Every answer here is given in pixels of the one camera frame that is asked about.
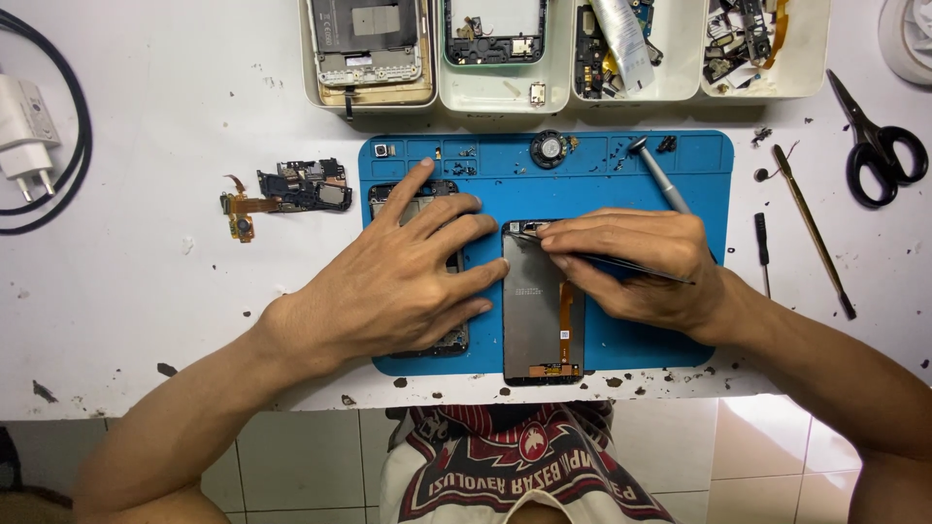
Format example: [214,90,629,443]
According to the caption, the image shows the person's left hand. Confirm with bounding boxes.
[258,156,511,369]

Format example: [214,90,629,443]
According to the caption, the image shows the person's right hand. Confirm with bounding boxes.
[536,207,741,344]

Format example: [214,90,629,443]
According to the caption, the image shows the black metal tweezers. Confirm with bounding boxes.
[510,230,697,286]

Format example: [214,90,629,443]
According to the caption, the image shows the grey phone screen assembly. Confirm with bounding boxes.
[501,220,586,387]

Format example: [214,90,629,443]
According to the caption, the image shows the silver precision screwdriver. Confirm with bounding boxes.
[629,136,693,216]

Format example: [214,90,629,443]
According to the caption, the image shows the small black screwdriver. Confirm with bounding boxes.
[753,212,772,300]

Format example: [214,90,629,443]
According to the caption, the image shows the blue silicone repair mat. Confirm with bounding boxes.
[357,130,735,378]

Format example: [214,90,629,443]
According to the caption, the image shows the black phone motherboard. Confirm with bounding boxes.
[256,158,354,214]

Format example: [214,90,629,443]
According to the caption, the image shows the round black speaker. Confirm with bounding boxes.
[529,130,569,170]

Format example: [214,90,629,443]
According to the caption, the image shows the brass spudger stick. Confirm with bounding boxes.
[771,143,859,321]

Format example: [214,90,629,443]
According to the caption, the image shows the white tray with glue tube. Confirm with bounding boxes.
[569,0,706,103]

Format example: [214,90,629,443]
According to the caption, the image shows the pile of circuit boards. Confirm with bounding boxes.
[573,0,665,100]

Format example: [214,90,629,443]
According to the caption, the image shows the grey glue tube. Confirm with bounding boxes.
[589,0,657,95]

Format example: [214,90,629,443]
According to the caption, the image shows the white tray with gold phone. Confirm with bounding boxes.
[298,0,441,116]

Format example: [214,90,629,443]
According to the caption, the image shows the pile of scrap phone parts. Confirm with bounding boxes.
[702,0,792,93]

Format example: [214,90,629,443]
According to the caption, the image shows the person's printed shirt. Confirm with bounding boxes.
[379,400,680,524]

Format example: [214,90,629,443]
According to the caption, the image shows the black scissors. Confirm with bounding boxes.
[826,68,930,209]

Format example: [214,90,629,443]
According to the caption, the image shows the white tray with scrap parts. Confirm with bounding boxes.
[698,0,833,100]

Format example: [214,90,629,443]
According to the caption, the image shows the gold phone housing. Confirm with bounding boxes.
[305,0,435,108]

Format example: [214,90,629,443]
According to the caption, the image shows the white round container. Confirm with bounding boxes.
[877,0,932,87]

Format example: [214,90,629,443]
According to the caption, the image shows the white charger plug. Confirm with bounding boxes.
[0,73,64,204]

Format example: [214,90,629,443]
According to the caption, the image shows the black phone frame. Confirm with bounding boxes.
[367,180,470,359]

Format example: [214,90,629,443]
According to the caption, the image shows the small ring with wire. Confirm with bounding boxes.
[753,140,801,183]

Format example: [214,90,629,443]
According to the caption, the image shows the orange flex cable with camera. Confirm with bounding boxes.
[220,174,282,244]

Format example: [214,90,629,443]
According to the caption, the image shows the white tray with green frame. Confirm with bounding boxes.
[436,0,577,115]

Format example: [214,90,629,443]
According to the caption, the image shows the green-edged phone frame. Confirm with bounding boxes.
[442,0,549,67]

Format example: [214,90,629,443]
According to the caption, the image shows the black cable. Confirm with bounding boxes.
[0,8,95,236]

